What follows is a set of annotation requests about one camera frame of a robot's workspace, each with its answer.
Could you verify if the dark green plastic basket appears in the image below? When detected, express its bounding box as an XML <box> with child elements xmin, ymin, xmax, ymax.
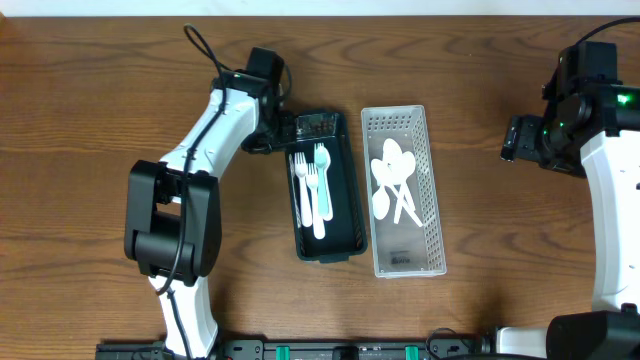
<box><xmin>285</xmin><ymin>111</ymin><xmax>367</xmax><ymax>263</ymax></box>

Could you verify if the left black cable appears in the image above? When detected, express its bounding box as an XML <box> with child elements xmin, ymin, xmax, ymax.
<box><xmin>155</xmin><ymin>23</ymin><xmax>294</xmax><ymax>360</ymax></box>

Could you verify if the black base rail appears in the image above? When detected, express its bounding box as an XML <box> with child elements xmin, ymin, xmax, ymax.
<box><xmin>95</xmin><ymin>327</ymin><xmax>498</xmax><ymax>360</ymax></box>

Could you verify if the white plastic spoon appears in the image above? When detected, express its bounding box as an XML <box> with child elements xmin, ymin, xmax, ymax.
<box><xmin>371</xmin><ymin>183</ymin><xmax>390</xmax><ymax>220</ymax></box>
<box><xmin>371</xmin><ymin>159</ymin><xmax>424</xmax><ymax>227</ymax></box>
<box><xmin>383</xmin><ymin>138</ymin><xmax>404</xmax><ymax>185</ymax></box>
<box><xmin>323</xmin><ymin>148</ymin><xmax>333</xmax><ymax>221</ymax></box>
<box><xmin>392</xmin><ymin>151</ymin><xmax>416</xmax><ymax>216</ymax></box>

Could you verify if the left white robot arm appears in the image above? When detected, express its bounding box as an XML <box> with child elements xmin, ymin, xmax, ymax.
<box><xmin>124</xmin><ymin>72</ymin><xmax>283</xmax><ymax>359</ymax></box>

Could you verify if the white plastic fork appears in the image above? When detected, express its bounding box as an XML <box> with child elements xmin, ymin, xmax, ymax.
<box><xmin>306</xmin><ymin>163</ymin><xmax>326</xmax><ymax>240</ymax></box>
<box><xmin>314</xmin><ymin>143</ymin><xmax>330</xmax><ymax>220</ymax></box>
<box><xmin>294</xmin><ymin>152</ymin><xmax>312</xmax><ymax>227</ymax></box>

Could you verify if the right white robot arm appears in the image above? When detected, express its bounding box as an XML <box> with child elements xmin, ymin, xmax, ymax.
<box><xmin>495</xmin><ymin>84</ymin><xmax>639</xmax><ymax>359</ymax></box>

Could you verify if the clear plastic basket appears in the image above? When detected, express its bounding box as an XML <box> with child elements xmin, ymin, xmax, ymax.
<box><xmin>361</xmin><ymin>105</ymin><xmax>447</xmax><ymax>278</ymax></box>

